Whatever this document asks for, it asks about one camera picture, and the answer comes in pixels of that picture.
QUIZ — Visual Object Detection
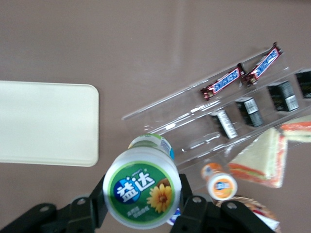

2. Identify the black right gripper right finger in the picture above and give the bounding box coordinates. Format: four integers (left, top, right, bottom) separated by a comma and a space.
170, 173, 276, 233

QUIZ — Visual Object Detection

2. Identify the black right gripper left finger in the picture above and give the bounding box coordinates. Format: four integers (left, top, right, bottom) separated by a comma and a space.
0, 175, 110, 233

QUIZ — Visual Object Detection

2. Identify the green gum bottle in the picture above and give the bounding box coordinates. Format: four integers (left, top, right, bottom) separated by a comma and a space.
102, 133, 183, 230

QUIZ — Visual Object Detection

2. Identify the purple gum bottle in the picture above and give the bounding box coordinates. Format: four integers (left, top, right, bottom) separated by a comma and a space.
169, 208, 181, 224

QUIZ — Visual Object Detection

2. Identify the orange gum bottle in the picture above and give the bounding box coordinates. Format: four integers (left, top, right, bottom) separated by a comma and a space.
200, 162, 238, 201

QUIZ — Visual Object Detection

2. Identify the cream rectangular plastic tray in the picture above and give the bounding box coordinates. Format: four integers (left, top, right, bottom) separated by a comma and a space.
0, 80, 100, 168

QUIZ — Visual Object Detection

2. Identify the woven wicker basket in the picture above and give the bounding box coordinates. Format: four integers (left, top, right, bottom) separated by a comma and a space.
213, 195, 281, 233

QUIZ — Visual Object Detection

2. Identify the plastic wrapped triangle sandwich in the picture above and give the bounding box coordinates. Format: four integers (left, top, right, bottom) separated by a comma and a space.
226, 127, 289, 189
279, 116, 311, 143

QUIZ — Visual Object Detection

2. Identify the small black snack box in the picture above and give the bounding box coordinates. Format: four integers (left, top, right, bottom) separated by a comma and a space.
235, 96, 264, 128
209, 110, 238, 140
294, 68, 311, 99
266, 80, 300, 113

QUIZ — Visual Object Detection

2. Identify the clear acrylic tiered display shelf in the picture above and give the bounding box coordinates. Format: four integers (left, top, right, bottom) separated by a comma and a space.
121, 46, 311, 193

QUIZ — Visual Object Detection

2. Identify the Snickers chocolate bar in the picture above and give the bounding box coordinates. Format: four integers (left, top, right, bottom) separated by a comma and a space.
241, 42, 284, 87
200, 63, 246, 101

